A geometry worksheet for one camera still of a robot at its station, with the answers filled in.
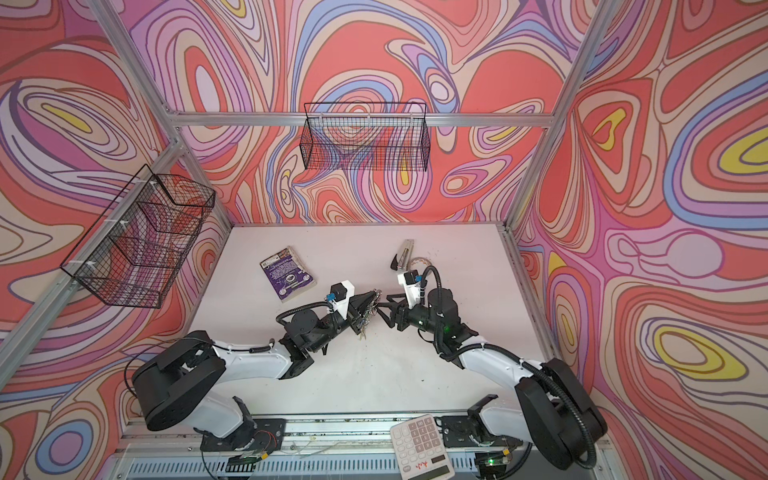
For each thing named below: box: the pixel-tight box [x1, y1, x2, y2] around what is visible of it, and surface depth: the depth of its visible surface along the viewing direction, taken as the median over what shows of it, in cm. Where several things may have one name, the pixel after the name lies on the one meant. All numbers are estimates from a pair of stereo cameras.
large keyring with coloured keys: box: [357, 288, 383, 341], surface depth 75 cm
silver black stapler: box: [390, 239, 415, 272], surface depth 109 cm
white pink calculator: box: [390, 414, 455, 480], surface depth 71 cm
